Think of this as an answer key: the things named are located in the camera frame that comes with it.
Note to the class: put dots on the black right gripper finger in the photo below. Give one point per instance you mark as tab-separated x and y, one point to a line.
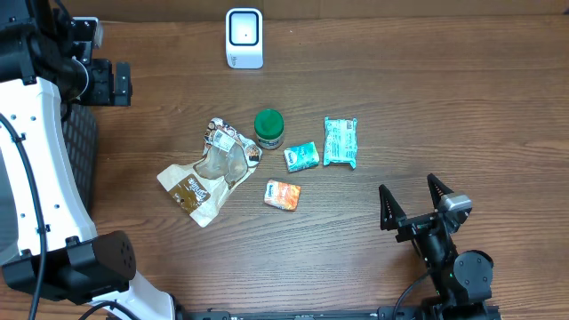
392	215
437	189

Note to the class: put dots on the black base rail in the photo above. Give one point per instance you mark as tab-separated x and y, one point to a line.
347	314

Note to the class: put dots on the large teal wipes pack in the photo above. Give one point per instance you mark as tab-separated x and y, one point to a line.
340	142

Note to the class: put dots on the white barcode scanner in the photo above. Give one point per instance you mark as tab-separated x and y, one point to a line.
244	38

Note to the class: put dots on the brown white snack bag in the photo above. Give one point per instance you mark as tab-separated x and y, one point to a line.
203	187

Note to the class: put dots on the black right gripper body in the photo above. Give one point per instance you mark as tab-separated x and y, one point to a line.
412	227

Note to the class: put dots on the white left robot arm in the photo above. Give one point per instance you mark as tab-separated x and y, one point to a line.
47	68

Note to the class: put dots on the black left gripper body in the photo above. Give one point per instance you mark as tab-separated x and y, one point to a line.
101	84

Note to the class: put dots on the orange tissue pack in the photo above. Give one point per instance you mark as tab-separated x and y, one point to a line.
282	195

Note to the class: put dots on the green lidded jar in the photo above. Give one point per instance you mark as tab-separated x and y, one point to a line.
269	128

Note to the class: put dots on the teal tissue pack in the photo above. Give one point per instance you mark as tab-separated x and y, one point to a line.
301	157

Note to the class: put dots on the grey plastic basket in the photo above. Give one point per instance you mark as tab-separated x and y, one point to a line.
80	133

